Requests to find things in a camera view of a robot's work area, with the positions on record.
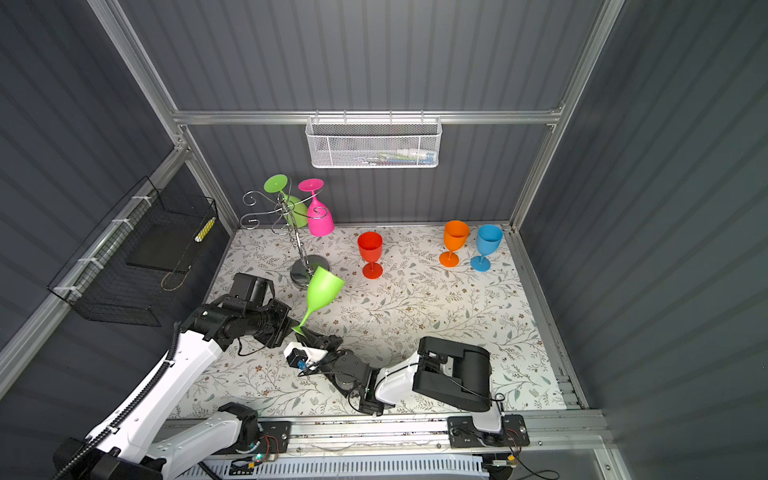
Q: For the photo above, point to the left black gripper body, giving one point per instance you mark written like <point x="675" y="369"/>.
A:
<point x="274" y="322"/>

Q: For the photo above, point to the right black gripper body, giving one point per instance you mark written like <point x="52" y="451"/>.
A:
<point x="332" y="344"/>

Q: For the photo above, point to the green plastic wine glass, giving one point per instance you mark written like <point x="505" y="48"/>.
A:
<point x="293" y="210"/>
<point x="323" y="289"/>

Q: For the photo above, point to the red plastic wine glass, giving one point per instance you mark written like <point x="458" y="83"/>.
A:
<point x="370" y="245"/>

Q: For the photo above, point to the pink plastic wine glass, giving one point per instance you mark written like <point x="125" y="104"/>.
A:
<point x="320" y="220"/>

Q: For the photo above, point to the orange plastic wine glass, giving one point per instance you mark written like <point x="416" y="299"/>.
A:
<point x="456" y="233"/>

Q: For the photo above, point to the blue plastic wine glass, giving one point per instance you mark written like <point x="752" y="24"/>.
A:
<point x="487" y="242"/>

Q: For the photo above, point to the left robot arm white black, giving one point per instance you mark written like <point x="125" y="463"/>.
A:
<point x="123" y="446"/>

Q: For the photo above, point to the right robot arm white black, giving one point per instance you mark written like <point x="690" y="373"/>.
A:
<point x="450" y="372"/>

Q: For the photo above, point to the chrome wine glass rack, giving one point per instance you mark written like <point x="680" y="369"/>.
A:
<point x="303" y="268"/>

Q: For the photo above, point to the yellow item in black basket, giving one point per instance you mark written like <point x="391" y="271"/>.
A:
<point x="204" y="230"/>

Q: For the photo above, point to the white ventilation grille strip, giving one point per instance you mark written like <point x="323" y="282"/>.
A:
<point x="428" y="466"/>

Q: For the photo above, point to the items in white basket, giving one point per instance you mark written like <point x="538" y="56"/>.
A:
<point x="400" y="157"/>

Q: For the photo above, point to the black wire basket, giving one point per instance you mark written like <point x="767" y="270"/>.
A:
<point x="144" y="267"/>

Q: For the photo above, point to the white wire mesh basket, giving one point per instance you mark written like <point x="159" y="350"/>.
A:
<point x="333" y="143"/>

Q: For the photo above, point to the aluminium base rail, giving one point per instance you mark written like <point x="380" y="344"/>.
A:
<point x="429" y="433"/>

